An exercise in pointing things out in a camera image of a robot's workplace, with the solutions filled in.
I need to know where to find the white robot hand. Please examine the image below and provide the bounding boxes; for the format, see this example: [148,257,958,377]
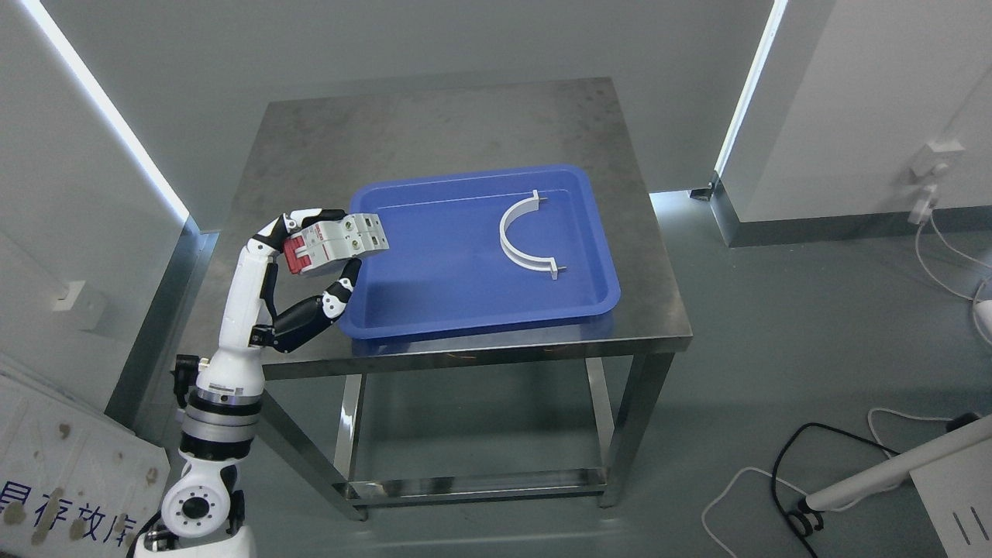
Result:
[217,208,362,361]

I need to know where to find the white circuit breaker red switch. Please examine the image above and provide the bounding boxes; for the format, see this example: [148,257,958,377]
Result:
[284,213,391,275]

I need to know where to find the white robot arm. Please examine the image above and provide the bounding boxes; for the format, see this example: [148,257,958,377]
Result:
[127,208,389,557]

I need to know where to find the stainless steel table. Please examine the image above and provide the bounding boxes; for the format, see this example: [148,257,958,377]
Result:
[180,77,694,522]

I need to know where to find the blue plastic tray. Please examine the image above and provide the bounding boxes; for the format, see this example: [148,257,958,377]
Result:
[338,164,621,340]

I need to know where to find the white curved plastic clamp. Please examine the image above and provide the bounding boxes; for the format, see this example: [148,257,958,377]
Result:
[497,188,571,281]

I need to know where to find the white printed sign board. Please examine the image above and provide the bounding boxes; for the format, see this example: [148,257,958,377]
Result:
[1,363,171,557]

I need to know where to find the white stand pole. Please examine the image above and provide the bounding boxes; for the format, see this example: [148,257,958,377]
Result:
[794,416,991,515]

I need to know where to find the white wall outlet left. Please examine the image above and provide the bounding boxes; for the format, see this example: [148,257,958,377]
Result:
[52,281,88,313]

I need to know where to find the white floor cable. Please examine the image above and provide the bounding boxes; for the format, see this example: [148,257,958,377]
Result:
[701,407,954,558]

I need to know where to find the black floor cable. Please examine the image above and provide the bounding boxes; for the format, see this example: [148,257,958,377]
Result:
[771,422,904,558]

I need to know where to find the white wall socket plug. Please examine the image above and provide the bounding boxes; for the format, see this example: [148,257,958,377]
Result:
[908,139,965,226]

